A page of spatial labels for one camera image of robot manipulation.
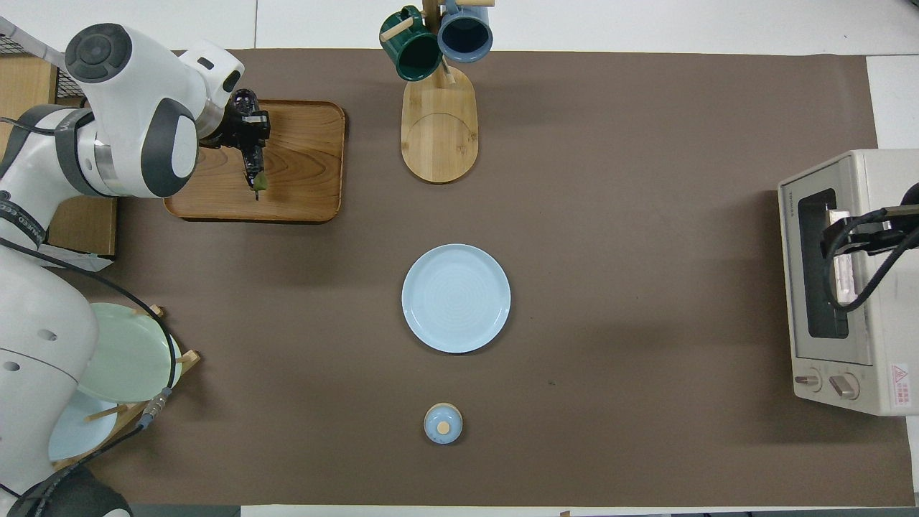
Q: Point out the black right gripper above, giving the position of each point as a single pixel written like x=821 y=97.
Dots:
x=890 y=233

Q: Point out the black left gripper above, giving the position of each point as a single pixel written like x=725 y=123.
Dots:
x=240 y=129

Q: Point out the dark purple eggplant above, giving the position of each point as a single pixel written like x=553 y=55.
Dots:
x=245 y=99

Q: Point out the light blue ridged plate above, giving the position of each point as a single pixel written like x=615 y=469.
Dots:
x=456 y=298

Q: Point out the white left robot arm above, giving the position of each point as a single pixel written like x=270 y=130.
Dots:
x=122 y=122

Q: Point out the cream toaster oven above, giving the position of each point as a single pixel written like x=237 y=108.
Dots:
x=883 y=337

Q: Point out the wooden serving tray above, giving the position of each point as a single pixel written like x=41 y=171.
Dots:
x=301 y=179

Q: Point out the wooden mug tree stand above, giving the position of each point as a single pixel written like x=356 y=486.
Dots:
x=438 y=136

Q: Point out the dark green mug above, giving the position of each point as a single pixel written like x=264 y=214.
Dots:
x=413 y=54

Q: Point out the wooden plate rack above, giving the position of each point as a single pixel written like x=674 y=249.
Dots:
x=188 y=359

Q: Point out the pale green plate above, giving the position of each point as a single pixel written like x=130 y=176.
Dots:
x=129 y=352

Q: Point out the blue mug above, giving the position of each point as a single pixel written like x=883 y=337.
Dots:
x=467 y=36

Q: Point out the brown table mat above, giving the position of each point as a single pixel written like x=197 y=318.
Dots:
x=610 y=287

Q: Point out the small blue white bell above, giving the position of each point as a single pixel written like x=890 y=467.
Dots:
x=443 y=424

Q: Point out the light blue smooth plate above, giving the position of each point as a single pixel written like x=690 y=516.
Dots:
x=79 y=438

